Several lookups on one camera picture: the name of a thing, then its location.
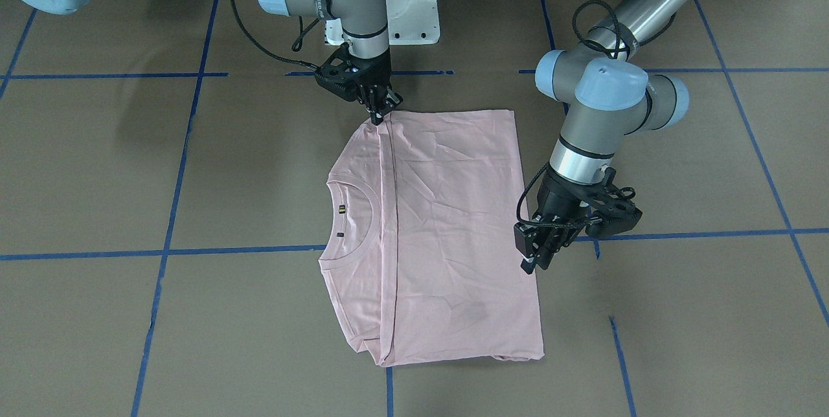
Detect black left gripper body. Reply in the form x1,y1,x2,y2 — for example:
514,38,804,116
535,167,606,243

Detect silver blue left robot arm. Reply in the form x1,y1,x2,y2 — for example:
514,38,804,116
514,0,690,274

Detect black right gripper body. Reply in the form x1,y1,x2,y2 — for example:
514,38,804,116
315,43,393,110

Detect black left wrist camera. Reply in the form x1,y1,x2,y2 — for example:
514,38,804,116
585,167,642,240

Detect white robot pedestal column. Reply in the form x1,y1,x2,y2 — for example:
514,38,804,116
325,0,440,56

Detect pink Snoopy t-shirt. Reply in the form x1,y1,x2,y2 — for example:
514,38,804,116
319,109,544,367

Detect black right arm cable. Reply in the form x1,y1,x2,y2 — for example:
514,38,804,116
229,0,344,71

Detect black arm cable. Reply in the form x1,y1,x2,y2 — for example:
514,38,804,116
229,0,344,71
516,0,639,223

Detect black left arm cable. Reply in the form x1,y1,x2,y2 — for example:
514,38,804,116
516,0,639,223

